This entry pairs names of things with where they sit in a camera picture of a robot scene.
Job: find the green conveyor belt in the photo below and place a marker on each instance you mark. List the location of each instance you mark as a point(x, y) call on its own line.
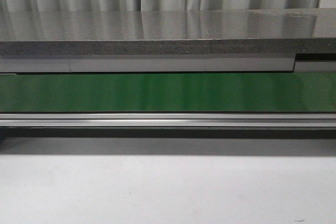
point(169, 92)

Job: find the grey stone slab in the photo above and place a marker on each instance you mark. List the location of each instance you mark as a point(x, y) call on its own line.
point(298, 31)

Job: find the grey rear conveyor rail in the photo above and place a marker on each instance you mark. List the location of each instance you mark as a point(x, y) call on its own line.
point(273, 62)

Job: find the aluminium front conveyor rail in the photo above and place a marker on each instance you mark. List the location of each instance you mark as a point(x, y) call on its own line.
point(175, 120)

